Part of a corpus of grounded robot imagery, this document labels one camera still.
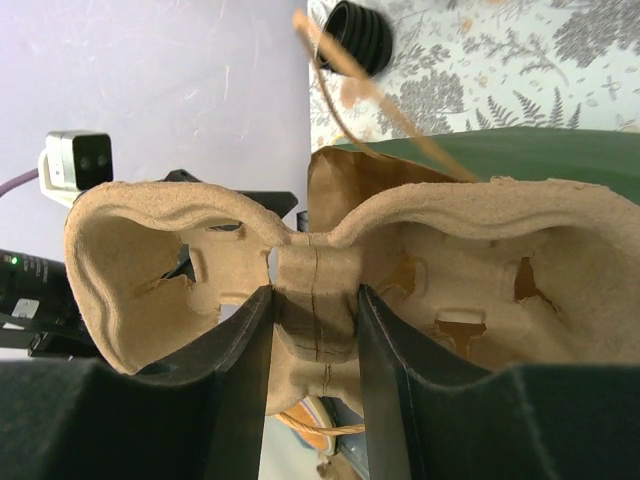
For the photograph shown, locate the green paper bag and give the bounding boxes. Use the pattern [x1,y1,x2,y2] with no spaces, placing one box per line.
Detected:
[293,11,639,373]

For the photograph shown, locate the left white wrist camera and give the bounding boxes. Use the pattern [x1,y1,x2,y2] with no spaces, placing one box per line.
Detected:
[38,130,114,208]

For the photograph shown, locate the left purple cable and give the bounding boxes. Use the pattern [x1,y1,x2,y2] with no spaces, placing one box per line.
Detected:
[0,168,41,197]

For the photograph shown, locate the stack of black lids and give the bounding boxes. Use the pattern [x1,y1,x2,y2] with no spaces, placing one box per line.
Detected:
[323,1,393,77]

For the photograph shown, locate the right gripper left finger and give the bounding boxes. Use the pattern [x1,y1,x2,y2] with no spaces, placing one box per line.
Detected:
[1,286,273,479]

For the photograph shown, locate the floral table mat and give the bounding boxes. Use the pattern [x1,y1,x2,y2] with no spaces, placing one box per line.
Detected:
[307,0,640,154]

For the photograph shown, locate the brown cup carrier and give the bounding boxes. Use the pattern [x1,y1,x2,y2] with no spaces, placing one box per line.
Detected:
[65,178,639,414]

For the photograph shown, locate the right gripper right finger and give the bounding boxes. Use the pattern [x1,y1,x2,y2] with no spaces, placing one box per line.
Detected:
[357,286,639,479]

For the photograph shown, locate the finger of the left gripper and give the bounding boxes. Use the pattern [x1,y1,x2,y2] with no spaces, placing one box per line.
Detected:
[164,169,308,232]

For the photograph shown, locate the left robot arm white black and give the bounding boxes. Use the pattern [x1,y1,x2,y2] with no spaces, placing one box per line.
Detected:
[1,180,296,372]

